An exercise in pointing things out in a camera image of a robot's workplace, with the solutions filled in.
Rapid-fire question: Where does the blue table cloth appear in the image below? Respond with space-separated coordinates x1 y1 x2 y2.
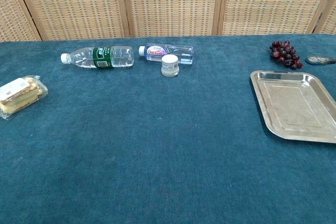
0 34 336 224

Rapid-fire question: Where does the green label water bottle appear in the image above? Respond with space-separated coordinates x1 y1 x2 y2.
60 46 135 69

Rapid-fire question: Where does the woven bamboo folding screen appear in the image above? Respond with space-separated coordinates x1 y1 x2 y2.
0 0 336 42

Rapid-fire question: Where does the small dark flat trinket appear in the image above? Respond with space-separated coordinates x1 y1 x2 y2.
305 55 336 66

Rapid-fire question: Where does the small white jar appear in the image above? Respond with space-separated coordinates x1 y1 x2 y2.
161 54 180 78

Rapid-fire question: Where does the pink label water bottle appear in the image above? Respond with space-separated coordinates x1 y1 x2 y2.
138 42 194 65

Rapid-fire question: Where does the rectangular stainless steel tray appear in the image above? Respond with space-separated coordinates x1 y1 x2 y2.
249 70 336 144

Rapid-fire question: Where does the packaged sliced bread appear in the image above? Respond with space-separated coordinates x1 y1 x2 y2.
0 74 49 120

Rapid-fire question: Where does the dark red grape bunch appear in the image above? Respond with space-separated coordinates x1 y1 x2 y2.
269 40 303 70

